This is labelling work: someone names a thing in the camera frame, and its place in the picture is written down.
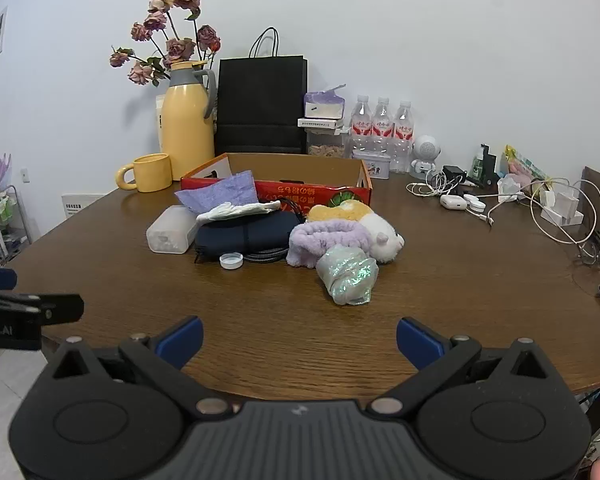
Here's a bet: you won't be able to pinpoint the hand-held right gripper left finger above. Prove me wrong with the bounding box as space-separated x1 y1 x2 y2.
47 315 236 418

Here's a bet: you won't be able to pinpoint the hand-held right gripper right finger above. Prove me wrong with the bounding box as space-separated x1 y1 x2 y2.
367 317 556 418

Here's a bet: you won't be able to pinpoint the iridescent shiny pouch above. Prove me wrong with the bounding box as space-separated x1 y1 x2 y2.
316 245 380 307

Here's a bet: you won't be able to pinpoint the translucent plastic box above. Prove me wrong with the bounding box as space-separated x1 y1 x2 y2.
146 205 201 254

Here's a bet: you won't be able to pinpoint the yellow white plush toy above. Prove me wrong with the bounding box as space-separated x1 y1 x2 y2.
306 199 406 264

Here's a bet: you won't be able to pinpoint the braided black cable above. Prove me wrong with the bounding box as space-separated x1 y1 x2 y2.
242 246 290 263

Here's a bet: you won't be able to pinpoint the navy blue pouch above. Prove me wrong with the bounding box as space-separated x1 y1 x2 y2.
194 208 303 264

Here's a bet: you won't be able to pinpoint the white glove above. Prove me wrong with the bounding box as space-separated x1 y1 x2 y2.
196 200 282 223

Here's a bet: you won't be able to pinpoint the purple fluffy headband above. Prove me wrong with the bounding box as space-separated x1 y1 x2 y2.
285 221 368 267

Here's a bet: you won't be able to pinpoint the purple cloth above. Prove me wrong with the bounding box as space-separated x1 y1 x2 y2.
174 170 259 215

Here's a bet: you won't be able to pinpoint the red cardboard box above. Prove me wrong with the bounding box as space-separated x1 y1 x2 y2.
181 152 373 211

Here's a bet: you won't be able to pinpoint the yellow mug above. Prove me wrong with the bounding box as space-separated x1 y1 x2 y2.
116 153 174 193

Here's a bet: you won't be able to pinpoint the crumpled white plastic bag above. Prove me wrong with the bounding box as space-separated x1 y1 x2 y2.
496 174 523 202

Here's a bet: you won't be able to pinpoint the small printed tin box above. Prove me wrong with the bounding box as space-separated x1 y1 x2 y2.
351 149 392 179

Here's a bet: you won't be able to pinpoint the white robot figure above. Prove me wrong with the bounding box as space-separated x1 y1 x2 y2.
410 135 443 177

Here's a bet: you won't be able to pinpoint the black stand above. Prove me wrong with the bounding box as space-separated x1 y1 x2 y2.
480 144 501 186

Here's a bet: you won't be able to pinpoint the eyeglasses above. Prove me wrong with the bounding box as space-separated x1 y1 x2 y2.
575 232 600 268

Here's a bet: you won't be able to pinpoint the white charger box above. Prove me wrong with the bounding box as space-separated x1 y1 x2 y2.
540 187 586 226

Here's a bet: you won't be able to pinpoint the colourful snack packet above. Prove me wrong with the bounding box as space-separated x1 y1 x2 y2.
502 145 551 183

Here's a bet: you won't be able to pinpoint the water bottle red label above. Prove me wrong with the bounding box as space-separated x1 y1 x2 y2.
392 100 415 173
351 95 376 153
371 96 395 153

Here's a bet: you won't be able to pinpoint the yellow thermos jug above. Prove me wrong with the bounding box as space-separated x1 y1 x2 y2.
160 60 218 181

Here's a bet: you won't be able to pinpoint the clear snack jar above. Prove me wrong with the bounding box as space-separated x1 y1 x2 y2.
305 127 353 158

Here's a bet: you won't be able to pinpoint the black paper bag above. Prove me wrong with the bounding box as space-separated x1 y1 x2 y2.
215 27 309 156

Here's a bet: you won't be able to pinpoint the purple tissue pack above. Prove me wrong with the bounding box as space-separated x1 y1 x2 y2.
303 83 347 120

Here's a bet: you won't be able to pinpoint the dried pink flowers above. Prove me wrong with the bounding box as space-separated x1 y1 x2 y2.
109 0 222 87

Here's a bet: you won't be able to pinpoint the wire storage rack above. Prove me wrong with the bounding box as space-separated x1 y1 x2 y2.
0 185 33 266

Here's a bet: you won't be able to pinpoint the white wall panel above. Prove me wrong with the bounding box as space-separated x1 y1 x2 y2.
61 193 106 218

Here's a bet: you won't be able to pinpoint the coiled white cable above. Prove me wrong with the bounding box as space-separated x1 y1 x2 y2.
406 170 461 197

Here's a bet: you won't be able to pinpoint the long white cable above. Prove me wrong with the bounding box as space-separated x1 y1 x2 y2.
480 177 600 246

